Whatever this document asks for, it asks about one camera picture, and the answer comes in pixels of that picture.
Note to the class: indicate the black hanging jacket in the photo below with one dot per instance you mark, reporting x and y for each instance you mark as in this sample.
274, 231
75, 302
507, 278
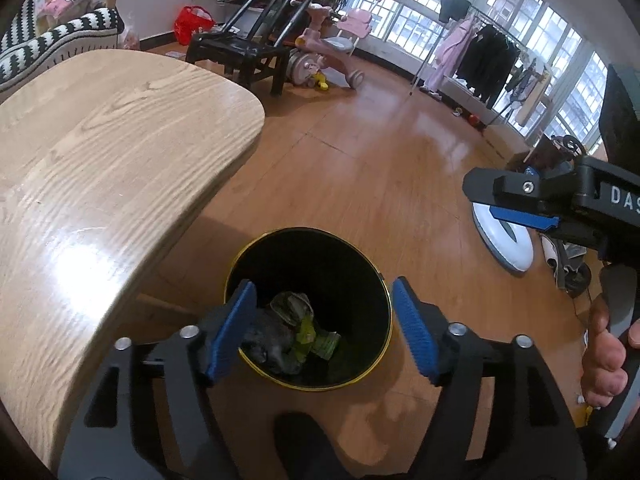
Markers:
487, 60

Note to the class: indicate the cardboard box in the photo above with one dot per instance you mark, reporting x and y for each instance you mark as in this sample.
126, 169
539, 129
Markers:
500, 140

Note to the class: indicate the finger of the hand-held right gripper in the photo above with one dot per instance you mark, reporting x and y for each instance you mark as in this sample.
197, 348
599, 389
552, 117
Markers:
575, 242
525, 187

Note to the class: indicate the black wooden chair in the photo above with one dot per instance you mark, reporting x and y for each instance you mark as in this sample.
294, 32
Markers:
235, 50

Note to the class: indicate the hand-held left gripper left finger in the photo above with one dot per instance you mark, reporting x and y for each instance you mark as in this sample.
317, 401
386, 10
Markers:
232, 330

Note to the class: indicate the white oval appliance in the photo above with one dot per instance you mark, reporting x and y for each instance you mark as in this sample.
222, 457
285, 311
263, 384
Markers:
505, 245

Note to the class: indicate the large balcony window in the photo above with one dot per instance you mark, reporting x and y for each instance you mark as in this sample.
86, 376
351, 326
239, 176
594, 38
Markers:
540, 25

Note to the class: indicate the pink hanging garment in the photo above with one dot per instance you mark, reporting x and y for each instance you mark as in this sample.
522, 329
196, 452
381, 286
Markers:
450, 50

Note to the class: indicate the yellow toy duck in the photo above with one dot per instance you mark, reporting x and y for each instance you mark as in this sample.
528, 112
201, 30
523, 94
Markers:
320, 81

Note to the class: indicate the pink ride-on toy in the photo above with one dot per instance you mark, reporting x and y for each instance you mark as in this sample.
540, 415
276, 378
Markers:
310, 45

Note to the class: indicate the black white striped sofa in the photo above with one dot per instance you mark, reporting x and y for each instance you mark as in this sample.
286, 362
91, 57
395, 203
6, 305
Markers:
50, 40

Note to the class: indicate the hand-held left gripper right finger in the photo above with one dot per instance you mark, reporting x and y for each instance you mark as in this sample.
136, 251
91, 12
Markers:
415, 330

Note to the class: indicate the red plastic bag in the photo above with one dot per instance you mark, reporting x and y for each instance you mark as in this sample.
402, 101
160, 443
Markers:
192, 25

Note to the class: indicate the person's right hand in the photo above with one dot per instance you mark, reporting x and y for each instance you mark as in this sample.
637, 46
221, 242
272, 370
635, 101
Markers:
602, 355

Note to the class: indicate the small red ball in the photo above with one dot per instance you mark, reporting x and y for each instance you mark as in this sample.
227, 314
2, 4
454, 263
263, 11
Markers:
473, 120

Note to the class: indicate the dark hanging top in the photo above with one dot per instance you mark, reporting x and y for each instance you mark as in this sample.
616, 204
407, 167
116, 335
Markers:
454, 7

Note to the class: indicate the black trash bin gold rim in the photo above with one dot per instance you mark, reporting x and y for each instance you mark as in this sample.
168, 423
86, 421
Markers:
320, 270

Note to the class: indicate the metal clothes rack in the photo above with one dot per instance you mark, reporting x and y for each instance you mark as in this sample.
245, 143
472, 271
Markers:
420, 65

